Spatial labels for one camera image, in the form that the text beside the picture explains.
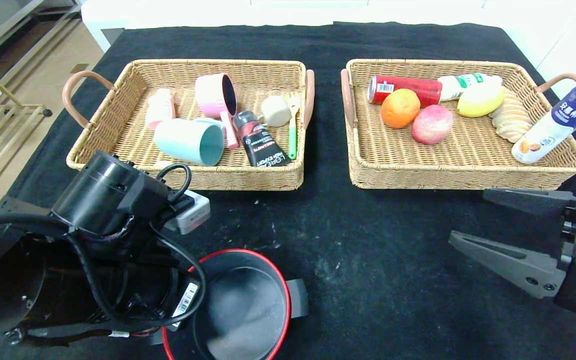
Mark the light blue mug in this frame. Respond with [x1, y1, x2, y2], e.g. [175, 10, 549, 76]
[154, 117, 226, 167]

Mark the small beige cup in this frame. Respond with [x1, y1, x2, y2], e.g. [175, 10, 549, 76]
[259, 95, 293, 127]

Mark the white yogurt bottle blue cap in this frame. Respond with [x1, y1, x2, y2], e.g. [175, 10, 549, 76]
[510, 70, 576, 165]

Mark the wooden wheeled rack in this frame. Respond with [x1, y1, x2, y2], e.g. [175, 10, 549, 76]
[0, 75, 53, 208]

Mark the red drink can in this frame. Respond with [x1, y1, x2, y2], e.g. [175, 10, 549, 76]
[368, 75, 442, 108]

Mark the small pink bottle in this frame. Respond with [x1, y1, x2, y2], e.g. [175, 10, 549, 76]
[144, 88, 176, 132]

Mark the striped bread roll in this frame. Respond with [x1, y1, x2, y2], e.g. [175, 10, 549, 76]
[488, 91, 533, 144]

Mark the white bottle green label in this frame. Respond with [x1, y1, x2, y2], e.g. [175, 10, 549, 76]
[438, 73, 503, 102]

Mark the pink peach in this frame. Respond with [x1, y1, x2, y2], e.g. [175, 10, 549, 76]
[411, 104, 454, 146]

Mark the orange fruit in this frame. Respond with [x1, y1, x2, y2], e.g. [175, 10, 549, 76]
[380, 88, 421, 130]

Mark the grey metal shelf frame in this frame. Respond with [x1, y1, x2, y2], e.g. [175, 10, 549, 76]
[0, 0, 85, 88]

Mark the red rimmed black pot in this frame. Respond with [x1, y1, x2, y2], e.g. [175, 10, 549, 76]
[162, 249, 310, 360]

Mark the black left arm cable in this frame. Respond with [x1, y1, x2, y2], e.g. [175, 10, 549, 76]
[0, 162, 209, 328]

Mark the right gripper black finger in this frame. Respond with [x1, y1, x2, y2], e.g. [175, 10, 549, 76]
[448, 230, 573, 300]
[482, 187, 576, 227]

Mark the yellow lemon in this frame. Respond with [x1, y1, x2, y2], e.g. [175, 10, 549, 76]
[456, 82, 508, 119]

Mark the black cosmetic tube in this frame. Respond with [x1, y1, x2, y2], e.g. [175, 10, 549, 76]
[232, 111, 291, 168]

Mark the green handled yellow brush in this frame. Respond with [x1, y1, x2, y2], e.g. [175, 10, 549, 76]
[288, 97, 301, 161]

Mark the rectangular wicker basket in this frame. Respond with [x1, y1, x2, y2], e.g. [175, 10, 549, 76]
[340, 59, 576, 192]
[62, 59, 316, 192]

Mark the pink saucepan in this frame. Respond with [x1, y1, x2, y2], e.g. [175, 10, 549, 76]
[194, 73, 240, 150]

